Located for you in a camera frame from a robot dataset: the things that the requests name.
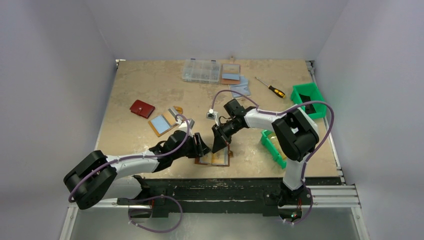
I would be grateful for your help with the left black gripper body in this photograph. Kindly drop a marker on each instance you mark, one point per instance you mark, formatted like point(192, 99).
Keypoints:
point(195, 146)

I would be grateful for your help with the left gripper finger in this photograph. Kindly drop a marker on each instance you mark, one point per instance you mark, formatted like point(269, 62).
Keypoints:
point(201, 151)
point(200, 145)

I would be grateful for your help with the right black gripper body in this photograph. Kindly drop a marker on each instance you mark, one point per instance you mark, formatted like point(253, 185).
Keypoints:
point(222, 131)

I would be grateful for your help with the brown leather card holder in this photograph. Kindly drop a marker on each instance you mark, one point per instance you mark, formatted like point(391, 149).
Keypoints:
point(219, 159)

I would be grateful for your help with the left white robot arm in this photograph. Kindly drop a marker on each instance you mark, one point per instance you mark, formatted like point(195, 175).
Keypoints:
point(99, 177)

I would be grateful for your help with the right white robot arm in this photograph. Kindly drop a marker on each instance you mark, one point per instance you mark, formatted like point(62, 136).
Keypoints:
point(296, 133)

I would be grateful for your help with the open tan card holder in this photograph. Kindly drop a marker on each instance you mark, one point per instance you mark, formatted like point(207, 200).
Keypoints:
point(166, 121)

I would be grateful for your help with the blue transparent card sleeve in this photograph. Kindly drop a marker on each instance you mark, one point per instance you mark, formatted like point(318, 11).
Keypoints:
point(242, 87)

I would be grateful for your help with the green bin with cards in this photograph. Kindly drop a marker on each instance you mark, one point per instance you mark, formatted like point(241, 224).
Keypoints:
point(270, 142)

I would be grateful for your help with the dark red card holder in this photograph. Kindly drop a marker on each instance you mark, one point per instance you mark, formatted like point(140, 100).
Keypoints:
point(142, 109)

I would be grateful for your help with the open brown card holder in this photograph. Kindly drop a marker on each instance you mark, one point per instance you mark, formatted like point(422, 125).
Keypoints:
point(230, 74)

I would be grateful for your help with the yellow black screwdriver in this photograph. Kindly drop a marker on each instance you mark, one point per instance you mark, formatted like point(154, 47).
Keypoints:
point(275, 90)

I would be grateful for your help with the clear plastic organizer box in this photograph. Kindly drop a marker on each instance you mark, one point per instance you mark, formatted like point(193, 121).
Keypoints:
point(201, 71)

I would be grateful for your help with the white small bin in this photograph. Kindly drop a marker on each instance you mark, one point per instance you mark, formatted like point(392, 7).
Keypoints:
point(309, 120)

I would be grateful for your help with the green bin far right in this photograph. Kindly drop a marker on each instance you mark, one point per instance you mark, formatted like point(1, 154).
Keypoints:
point(307, 92)

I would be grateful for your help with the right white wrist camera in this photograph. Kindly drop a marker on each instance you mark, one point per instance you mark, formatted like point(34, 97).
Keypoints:
point(212, 114)

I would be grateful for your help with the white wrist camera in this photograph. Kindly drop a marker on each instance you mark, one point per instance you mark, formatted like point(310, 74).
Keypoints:
point(186, 125)
point(212, 114)

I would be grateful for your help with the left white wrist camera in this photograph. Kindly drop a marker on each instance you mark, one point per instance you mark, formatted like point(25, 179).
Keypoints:
point(186, 125)

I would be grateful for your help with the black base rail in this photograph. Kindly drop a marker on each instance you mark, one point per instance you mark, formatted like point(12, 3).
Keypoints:
point(216, 196)

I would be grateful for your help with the aluminium frame rail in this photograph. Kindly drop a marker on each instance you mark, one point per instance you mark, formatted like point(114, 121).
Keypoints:
point(330, 196)

